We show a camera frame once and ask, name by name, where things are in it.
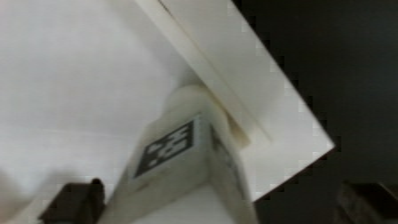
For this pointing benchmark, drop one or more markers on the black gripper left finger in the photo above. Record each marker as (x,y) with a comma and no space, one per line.
(78,205)

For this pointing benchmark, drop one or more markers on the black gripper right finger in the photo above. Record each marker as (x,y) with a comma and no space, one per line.
(367,204)

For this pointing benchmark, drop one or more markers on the white table leg with tag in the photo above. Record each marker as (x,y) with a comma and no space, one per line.
(184,186)

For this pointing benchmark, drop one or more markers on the white square tabletop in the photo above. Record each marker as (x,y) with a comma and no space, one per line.
(99,55)

